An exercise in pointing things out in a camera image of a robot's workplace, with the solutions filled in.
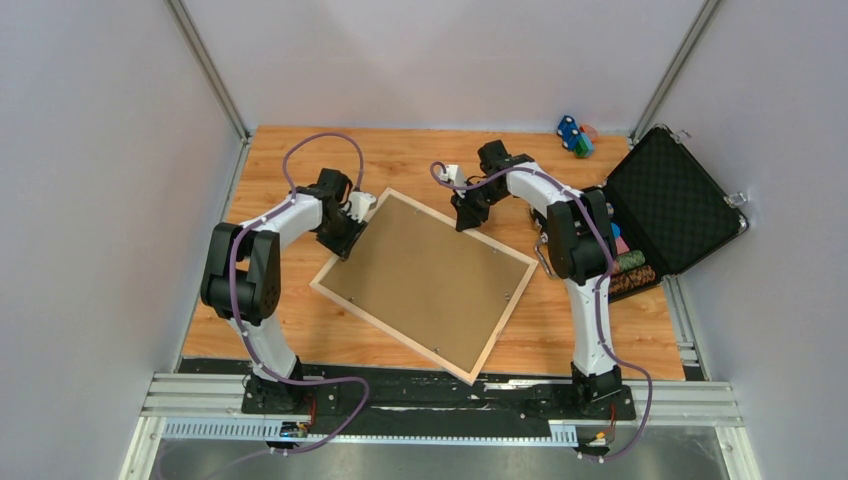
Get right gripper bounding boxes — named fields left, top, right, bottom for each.
left=453, top=181, right=510, bottom=232

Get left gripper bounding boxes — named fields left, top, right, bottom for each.
left=316, top=206, right=368, bottom=261

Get wooden backing board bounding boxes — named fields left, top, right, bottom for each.
left=319, top=195, right=531, bottom=376

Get light wooden picture frame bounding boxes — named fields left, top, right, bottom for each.
left=309, top=187, right=540, bottom=386

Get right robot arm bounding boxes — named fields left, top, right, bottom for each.
left=430, top=140, right=622, bottom=418

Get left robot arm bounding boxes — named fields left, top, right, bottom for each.
left=200, top=168, right=377, bottom=413

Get colourful toy blocks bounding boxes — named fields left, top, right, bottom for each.
left=556, top=115, right=599, bottom=158

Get poker chip tray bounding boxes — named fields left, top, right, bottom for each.
left=529, top=188, right=664, bottom=303

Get black foam-lined case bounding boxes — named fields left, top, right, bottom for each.
left=602, top=125, right=748, bottom=277

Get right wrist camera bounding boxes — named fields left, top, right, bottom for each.
left=438, top=164, right=467, bottom=197

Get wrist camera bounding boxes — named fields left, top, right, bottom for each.
left=438, top=164, right=467, bottom=197
left=346, top=190, right=378, bottom=223

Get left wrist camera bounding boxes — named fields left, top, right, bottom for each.
left=346, top=190, right=378, bottom=223

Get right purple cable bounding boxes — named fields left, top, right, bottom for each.
left=429, top=160, right=655, bottom=463

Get purple cable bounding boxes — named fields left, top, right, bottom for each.
left=228, top=132, right=371, bottom=458
left=429, top=160, right=655, bottom=463

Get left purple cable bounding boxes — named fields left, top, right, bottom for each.
left=228, top=132, right=371, bottom=458

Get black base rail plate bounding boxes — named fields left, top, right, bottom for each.
left=241, top=364, right=636, bottom=438

